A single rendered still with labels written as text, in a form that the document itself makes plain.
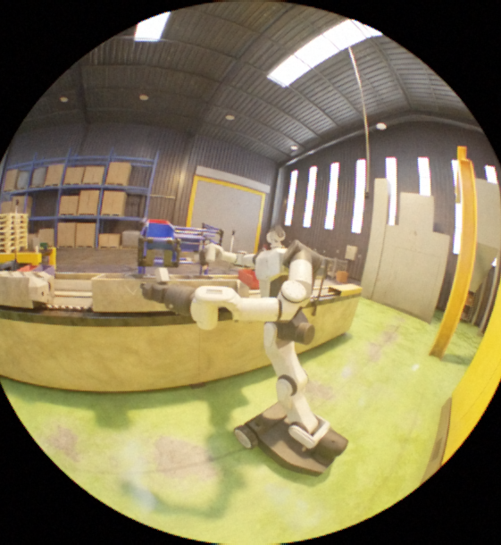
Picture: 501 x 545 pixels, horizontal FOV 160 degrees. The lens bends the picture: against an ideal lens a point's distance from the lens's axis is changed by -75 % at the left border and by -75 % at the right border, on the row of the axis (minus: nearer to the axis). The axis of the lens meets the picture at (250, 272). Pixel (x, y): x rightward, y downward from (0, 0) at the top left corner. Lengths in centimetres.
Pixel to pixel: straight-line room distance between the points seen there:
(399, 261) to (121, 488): 679
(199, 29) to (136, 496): 1025
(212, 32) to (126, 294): 901
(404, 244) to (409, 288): 134
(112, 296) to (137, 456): 106
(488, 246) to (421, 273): 323
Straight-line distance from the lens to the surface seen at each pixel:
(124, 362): 142
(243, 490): 135
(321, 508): 146
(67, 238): 1113
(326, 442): 123
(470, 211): 410
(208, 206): 1199
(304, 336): 89
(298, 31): 904
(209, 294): 48
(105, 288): 117
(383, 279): 638
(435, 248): 621
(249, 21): 884
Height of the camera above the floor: 133
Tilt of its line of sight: 12 degrees down
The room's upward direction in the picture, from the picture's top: 9 degrees clockwise
